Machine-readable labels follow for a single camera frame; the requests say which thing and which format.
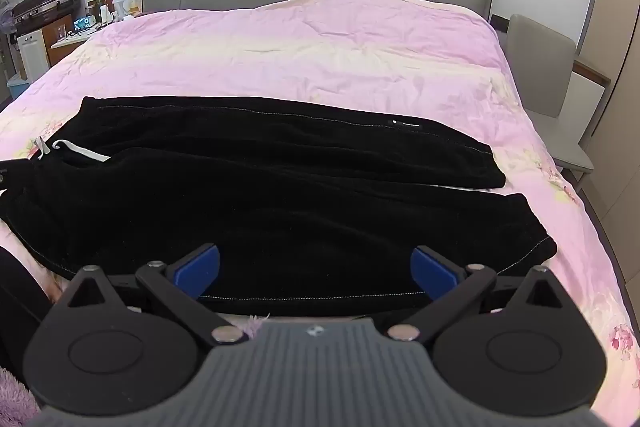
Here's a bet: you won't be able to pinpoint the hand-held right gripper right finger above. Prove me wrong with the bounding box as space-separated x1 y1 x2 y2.
387 245 568 344

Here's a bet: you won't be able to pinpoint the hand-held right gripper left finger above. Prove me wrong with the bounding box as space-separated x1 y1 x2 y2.
56 243 251 348

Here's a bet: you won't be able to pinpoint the black pants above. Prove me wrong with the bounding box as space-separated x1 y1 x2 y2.
0 95 558 318

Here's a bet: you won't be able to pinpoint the person's black-clad leg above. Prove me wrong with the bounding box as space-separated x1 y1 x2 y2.
0 246 57 380

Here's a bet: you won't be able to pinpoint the purple fluffy rug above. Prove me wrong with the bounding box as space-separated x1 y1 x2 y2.
0 366 42 424

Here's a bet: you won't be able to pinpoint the grey chair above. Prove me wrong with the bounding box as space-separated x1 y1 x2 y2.
506 13 596 188

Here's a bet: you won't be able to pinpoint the white side cabinet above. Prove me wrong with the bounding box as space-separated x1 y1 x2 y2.
572 57 612 148

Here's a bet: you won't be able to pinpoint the pink floral blanket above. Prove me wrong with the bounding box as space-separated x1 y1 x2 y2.
0 0 631 400

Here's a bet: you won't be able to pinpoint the blue bin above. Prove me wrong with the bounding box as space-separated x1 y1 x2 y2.
6 72 29 101

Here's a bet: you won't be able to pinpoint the white standing appliance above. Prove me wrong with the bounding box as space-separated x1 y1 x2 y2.
17 31 51 84

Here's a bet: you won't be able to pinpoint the wooden nightstand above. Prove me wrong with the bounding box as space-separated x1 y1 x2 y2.
42 13 103 68

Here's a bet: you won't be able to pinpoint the dark brown suitcase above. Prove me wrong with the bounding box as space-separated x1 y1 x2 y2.
11 0 82 36

